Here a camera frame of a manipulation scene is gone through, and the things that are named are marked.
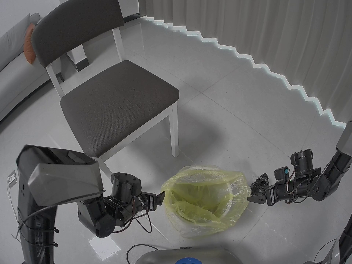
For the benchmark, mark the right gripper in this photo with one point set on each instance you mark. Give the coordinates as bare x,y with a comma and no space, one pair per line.
280,194

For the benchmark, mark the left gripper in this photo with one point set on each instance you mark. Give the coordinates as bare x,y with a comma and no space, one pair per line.
145,199

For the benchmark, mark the yellow plastic bag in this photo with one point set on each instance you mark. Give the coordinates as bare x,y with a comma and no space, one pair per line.
198,213

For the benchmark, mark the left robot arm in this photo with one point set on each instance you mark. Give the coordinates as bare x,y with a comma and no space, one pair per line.
63,180

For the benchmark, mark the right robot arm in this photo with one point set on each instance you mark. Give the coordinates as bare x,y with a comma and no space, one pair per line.
330,172

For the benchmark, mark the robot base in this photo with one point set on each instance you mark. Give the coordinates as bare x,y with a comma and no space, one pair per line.
165,258

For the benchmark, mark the crumpled black plastic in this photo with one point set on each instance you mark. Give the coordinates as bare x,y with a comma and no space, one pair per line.
258,187

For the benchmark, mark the white trash bin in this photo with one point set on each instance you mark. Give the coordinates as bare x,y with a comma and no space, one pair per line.
230,194

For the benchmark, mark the grey white-legged chair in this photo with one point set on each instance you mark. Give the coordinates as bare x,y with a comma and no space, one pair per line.
118,100

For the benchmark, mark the beige curtain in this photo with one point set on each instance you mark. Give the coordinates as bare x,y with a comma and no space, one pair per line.
247,23

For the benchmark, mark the pale grey sofa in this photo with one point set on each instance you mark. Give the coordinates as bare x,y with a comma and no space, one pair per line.
16,87

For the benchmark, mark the orange cushion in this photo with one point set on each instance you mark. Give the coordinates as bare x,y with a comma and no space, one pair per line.
29,45

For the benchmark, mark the grey cushion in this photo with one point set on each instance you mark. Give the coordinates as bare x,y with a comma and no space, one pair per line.
13,43

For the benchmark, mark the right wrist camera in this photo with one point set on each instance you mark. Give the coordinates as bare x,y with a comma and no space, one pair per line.
280,174

